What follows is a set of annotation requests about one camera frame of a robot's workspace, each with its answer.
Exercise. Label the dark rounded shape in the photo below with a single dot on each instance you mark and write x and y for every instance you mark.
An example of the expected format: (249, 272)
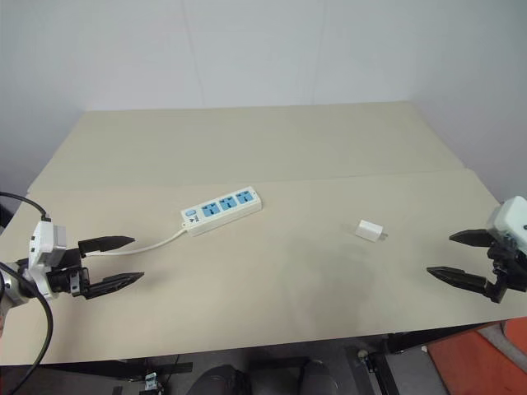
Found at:
(218, 380)
(319, 378)

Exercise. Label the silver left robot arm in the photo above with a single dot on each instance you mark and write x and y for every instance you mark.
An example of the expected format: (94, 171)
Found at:
(11, 290)

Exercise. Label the orange floor mat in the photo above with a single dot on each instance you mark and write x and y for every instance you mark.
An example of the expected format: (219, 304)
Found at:
(477, 362)

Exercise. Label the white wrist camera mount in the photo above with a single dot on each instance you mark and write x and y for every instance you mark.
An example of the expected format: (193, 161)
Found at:
(512, 218)
(43, 243)

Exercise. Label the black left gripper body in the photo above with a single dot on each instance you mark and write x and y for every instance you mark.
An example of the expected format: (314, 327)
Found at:
(68, 275)

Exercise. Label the black table frame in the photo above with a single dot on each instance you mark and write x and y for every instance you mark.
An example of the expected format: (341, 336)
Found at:
(432, 335)

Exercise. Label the white charger plug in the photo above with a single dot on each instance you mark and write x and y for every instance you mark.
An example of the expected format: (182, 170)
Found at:
(368, 230)

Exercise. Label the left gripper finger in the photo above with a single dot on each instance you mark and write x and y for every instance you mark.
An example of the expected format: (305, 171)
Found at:
(105, 243)
(113, 284)

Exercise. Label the white blue power strip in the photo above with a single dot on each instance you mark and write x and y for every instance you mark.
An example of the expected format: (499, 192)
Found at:
(222, 214)

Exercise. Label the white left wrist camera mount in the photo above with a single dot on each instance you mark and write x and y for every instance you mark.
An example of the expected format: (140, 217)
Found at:
(43, 243)

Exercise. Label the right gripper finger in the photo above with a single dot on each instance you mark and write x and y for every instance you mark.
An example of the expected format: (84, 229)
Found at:
(473, 238)
(463, 280)

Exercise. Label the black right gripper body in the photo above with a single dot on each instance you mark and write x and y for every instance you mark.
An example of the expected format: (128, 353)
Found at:
(512, 271)

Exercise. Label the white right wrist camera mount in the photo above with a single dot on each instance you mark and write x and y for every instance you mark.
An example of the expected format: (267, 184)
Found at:
(512, 218)

